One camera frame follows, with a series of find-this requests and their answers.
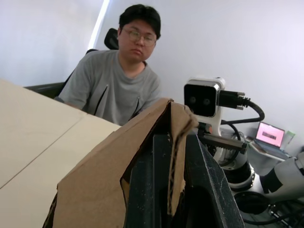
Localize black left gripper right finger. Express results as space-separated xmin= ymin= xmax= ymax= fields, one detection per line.
xmin=175 ymin=133 xmax=246 ymax=228

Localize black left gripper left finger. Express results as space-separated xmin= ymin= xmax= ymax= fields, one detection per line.
xmin=123 ymin=132 xmax=173 ymax=228

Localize small brown cardboard box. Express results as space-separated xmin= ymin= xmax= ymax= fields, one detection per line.
xmin=42 ymin=97 xmax=200 ymax=228

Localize black round disc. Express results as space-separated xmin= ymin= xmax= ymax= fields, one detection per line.
xmin=234 ymin=191 xmax=270 ymax=216

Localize grey side desk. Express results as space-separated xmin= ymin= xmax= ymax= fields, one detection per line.
xmin=246 ymin=136 xmax=295 ymax=163

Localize open laptop with pink screen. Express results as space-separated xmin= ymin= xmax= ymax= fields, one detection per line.
xmin=255 ymin=121 xmax=285 ymax=150

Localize green translucent bottle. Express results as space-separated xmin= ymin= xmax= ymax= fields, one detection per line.
xmin=285 ymin=130 xmax=297 ymax=146

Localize person in grey t-shirt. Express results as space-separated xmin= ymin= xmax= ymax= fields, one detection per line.
xmin=54 ymin=3 xmax=162 ymax=126

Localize black office chair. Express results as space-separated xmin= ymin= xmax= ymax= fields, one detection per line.
xmin=23 ymin=28 xmax=119 ymax=98

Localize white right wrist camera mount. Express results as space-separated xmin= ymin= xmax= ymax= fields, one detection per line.
xmin=183 ymin=76 xmax=226 ymax=167

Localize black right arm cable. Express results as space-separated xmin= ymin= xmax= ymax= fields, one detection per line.
xmin=219 ymin=89 xmax=266 ymax=143

